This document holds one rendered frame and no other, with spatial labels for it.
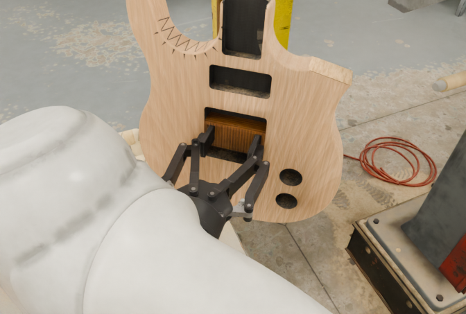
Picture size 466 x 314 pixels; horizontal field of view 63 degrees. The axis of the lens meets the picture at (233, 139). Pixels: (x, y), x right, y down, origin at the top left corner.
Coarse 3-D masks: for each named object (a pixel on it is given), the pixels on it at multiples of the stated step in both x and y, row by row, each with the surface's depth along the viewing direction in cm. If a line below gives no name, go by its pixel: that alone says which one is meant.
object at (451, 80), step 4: (460, 72) 86; (464, 72) 85; (448, 76) 84; (452, 76) 84; (456, 76) 84; (460, 76) 84; (464, 76) 84; (444, 80) 84; (448, 80) 83; (452, 80) 83; (456, 80) 84; (460, 80) 84; (464, 80) 84; (448, 84) 83; (452, 84) 83; (456, 84) 84; (460, 84) 84; (464, 84) 85; (448, 88) 83; (452, 88) 84
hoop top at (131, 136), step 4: (120, 132) 79; (124, 132) 79; (128, 132) 79; (132, 132) 79; (136, 132) 79; (124, 136) 78; (128, 136) 78; (132, 136) 79; (136, 136) 79; (128, 140) 79; (132, 140) 79; (136, 140) 79; (128, 144) 79; (132, 144) 80
